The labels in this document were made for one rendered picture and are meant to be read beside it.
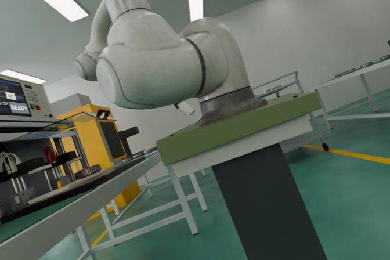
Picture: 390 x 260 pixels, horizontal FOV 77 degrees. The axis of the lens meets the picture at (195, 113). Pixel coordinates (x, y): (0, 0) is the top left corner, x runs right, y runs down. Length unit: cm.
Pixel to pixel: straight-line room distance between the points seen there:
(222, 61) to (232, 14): 629
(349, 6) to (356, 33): 72
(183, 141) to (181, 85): 13
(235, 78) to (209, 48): 10
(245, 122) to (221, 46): 22
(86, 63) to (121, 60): 42
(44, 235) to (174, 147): 28
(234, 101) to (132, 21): 31
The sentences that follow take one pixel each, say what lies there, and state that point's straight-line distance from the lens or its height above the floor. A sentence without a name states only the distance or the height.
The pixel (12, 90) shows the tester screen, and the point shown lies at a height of 125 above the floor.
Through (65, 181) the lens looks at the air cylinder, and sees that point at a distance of 136.
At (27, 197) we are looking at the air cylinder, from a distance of 115.
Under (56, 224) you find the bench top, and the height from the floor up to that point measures 73.
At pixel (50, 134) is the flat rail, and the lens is 134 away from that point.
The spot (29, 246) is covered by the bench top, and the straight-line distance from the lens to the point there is 51.
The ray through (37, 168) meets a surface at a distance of 109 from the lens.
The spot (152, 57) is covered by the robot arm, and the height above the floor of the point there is 97.
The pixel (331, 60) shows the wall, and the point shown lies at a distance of 723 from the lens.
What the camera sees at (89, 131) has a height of 148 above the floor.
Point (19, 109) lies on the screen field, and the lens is 131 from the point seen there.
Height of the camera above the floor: 80
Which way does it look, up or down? 4 degrees up
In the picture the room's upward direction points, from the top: 22 degrees counter-clockwise
